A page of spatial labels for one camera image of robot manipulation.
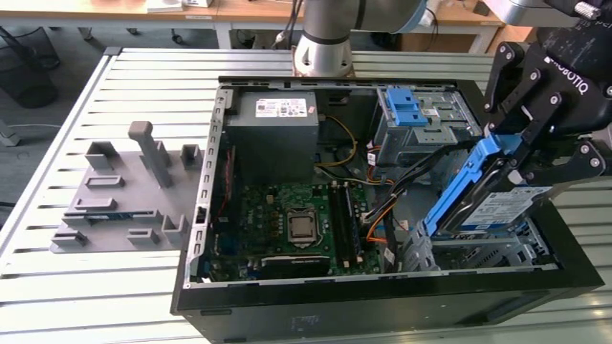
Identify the black RAM stick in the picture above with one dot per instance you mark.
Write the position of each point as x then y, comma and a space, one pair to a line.
338, 222

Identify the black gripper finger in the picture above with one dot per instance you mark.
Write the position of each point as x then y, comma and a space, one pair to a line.
504, 79
558, 161

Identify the black graphics card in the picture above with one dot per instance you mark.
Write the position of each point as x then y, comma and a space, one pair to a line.
296, 267

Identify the black PC case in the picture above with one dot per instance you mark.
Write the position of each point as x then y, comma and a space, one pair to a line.
334, 311

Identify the white box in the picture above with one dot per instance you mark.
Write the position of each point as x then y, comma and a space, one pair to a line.
164, 6

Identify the metal disk bay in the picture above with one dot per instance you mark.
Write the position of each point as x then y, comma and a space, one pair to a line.
477, 249

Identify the wooden desk white frame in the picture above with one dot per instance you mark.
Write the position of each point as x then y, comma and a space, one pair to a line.
94, 14

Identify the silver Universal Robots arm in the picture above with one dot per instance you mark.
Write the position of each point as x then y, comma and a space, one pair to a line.
325, 21

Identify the grey metal stand foot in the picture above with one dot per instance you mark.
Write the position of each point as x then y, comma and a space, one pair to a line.
9, 134

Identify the metal optical drive cage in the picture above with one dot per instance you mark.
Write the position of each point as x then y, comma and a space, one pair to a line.
429, 139

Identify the hard disk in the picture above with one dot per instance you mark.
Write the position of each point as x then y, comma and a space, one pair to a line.
497, 211

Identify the blue plastic bay latch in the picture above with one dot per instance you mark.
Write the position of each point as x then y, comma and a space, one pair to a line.
404, 107

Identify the silver CPU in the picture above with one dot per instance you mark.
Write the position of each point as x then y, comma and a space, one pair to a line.
301, 227

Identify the green RAM stick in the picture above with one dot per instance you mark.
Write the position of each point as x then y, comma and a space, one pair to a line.
109, 215

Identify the grey power supply unit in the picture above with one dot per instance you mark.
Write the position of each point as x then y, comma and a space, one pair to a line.
272, 150

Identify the green motherboard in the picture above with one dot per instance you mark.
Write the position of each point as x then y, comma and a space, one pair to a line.
268, 211

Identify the grey plastic parts rack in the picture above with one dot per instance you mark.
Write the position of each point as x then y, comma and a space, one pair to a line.
129, 200

